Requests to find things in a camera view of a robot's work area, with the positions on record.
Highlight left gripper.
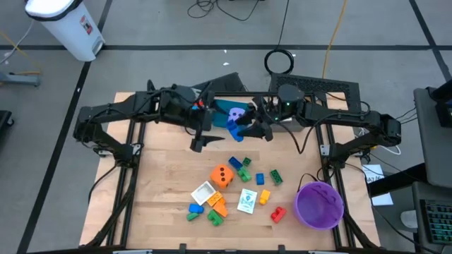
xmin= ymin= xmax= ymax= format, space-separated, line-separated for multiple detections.
xmin=187 ymin=100 xmax=226 ymax=154

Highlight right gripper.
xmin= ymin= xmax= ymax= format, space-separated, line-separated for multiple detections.
xmin=235 ymin=95 xmax=283 ymax=143

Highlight large blue toy block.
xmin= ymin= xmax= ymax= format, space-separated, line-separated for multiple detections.
xmin=225 ymin=119 xmax=246 ymax=143

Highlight purple foam dice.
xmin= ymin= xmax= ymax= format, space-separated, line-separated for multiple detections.
xmin=228 ymin=107 xmax=246 ymax=123

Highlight dark blue studded brick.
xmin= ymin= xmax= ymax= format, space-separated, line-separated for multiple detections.
xmin=227 ymin=156 xmax=244 ymax=171

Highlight orange foam dice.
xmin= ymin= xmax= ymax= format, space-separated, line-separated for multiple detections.
xmin=210 ymin=164 xmax=235 ymax=190

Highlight dark green studded brick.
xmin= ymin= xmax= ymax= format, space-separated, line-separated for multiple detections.
xmin=270 ymin=169 xmax=284 ymax=186

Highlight teal plastic bin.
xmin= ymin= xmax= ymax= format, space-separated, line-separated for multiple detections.
xmin=210 ymin=99 xmax=252 ymax=130

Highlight black flat panel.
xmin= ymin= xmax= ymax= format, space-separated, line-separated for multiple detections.
xmin=192 ymin=72 xmax=248 ymax=93

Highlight white eraser block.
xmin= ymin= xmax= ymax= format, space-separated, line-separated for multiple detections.
xmin=190 ymin=181 xmax=217 ymax=206

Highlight yellow-orange studded brick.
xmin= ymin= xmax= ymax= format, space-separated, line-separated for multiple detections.
xmin=206 ymin=190 xmax=224 ymax=207

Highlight plain orange toy block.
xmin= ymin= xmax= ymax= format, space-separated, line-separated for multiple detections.
xmin=213 ymin=197 xmax=229 ymax=218

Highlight teal playing card deck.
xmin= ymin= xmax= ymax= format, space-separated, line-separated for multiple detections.
xmin=237 ymin=188 xmax=258 ymax=215

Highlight black perforated panel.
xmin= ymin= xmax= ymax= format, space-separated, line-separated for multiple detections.
xmin=268 ymin=73 xmax=362 ymax=121

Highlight large green toy block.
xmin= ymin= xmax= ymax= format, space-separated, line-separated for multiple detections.
xmin=206 ymin=210 xmax=225 ymax=227

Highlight red toy block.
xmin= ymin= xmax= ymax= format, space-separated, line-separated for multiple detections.
xmin=270 ymin=206 xmax=287 ymax=224

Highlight purple plastic bucket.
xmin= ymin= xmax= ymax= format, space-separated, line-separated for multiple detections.
xmin=292 ymin=181 xmax=345 ymax=231

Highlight white printed paper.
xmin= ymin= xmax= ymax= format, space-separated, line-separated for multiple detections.
xmin=362 ymin=164 xmax=386 ymax=184

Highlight white blank paper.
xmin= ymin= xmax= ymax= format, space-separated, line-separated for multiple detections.
xmin=370 ymin=193 xmax=394 ymax=207

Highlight white trash can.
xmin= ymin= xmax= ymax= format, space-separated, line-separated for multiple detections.
xmin=24 ymin=0 xmax=106 ymax=63

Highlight grey computer mouse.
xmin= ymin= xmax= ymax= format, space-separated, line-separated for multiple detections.
xmin=400 ymin=210 xmax=418 ymax=229

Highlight grey side table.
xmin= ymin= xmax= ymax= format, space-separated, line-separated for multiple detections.
xmin=412 ymin=86 xmax=452 ymax=188

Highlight black desk device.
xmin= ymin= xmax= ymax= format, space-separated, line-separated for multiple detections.
xmin=425 ymin=79 xmax=452 ymax=128

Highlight grey computer desk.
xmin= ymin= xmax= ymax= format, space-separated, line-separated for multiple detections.
xmin=411 ymin=181 xmax=452 ymax=254

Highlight grey stand base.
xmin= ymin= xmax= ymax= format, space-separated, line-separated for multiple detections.
xmin=0 ymin=70 xmax=42 ymax=87

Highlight black wheeled base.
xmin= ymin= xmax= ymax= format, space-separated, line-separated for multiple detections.
xmin=0 ymin=109 xmax=15 ymax=137

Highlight backlit keyboard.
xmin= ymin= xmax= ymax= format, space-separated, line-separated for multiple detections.
xmin=420 ymin=199 xmax=452 ymax=246

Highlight black aluminium table frame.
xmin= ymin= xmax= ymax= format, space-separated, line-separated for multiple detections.
xmin=84 ymin=79 xmax=376 ymax=254

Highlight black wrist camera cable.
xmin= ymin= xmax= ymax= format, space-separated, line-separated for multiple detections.
xmin=282 ymin=118 xmax=324 ymax=155

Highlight black coiled cable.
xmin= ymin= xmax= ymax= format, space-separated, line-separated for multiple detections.
xmin=263 ymin=0 xmax=295 ymax=75

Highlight thin black cable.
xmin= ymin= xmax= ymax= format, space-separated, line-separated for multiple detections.
xmin=297 ymin=172 xmax=321 ymax=193

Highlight yellow cable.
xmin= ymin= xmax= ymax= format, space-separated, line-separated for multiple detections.
xmin=321 ymin=0 xmax=349 ymax=79

